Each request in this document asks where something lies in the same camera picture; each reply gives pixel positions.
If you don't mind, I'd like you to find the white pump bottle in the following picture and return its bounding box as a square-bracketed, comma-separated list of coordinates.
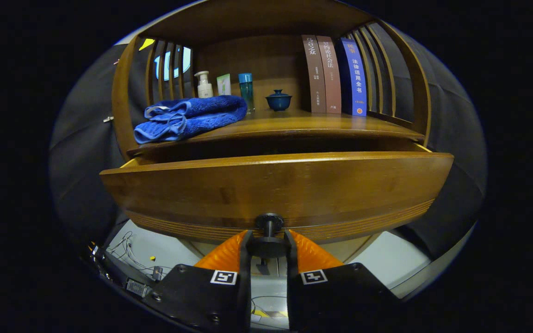
[194, 71, 214, 99]

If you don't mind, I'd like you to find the black drawer knob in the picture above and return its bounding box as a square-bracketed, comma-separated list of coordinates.
[247, 212, 291, 259]

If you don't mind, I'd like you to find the folded blue towel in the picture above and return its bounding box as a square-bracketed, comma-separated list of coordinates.
[133, 95, 248, 144]

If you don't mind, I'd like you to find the wooden cabinet with slatted sides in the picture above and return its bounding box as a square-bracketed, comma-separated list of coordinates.
[111, 0, 434, 278]

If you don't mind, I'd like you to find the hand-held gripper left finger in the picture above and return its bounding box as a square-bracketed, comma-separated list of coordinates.
[144, 230, 253, 333]

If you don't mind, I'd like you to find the blue lidded teacup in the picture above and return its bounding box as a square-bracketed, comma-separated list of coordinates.
[266, 89, 293, 112]

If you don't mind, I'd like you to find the curved wooden drawer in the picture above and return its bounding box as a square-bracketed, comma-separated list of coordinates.
[99, 141, 455, 244]

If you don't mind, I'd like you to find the wooden countertop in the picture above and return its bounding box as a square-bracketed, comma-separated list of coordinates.
[128, 109, 427, 155]

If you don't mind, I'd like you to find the wooden cabinet door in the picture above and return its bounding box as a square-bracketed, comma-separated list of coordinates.
[315, 235, 382, 265]
[187, 238, 230, 266]

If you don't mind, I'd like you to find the teal bottle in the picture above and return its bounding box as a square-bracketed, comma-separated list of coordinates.
[238, 73, 255, 113]

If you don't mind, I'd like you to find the blue book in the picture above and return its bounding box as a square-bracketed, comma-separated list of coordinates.
[339, 37, 368, 117]

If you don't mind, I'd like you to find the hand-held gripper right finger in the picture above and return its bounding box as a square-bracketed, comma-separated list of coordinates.
[285, 229, 406, 333]

